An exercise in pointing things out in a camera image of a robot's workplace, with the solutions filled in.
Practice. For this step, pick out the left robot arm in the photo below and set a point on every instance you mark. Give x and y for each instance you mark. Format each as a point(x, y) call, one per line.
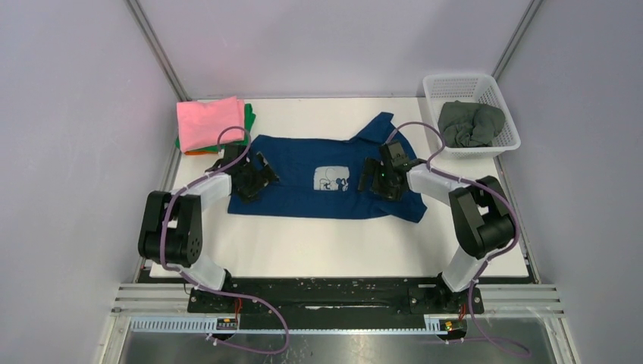
point(171, 231)

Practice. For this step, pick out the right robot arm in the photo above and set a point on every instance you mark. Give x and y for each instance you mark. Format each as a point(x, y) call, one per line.
point(483, 221)

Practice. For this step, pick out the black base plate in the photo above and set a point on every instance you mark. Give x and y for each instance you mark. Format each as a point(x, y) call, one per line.
point(309, 302)

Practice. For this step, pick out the white plastic basket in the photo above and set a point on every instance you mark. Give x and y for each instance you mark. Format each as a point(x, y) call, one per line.
point(477, 88)

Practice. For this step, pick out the white slotted cable duct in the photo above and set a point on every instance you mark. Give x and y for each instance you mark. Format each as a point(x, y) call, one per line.
point(230, 325)

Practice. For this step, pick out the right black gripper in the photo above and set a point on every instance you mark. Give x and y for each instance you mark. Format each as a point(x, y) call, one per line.
point(374, 167)

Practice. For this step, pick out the grey crumpled t-shirt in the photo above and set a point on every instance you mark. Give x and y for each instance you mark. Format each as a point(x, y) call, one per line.
point(469, 124)

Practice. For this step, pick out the pink folded t-shirt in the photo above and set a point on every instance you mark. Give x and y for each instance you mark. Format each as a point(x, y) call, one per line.
point(211, 123)

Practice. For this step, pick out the orange folded t-shirt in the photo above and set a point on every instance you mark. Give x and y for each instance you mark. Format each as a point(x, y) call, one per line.
point(201, 152)

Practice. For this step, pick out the blue printed t-shirt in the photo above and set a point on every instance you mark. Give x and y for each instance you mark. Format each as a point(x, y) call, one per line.
point(318, 178)

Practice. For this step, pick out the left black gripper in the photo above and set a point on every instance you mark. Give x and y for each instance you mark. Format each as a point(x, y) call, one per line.
point(264, 177)

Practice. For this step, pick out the green folded t-shirt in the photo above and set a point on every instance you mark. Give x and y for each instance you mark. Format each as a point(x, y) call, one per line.
point(246, 130)

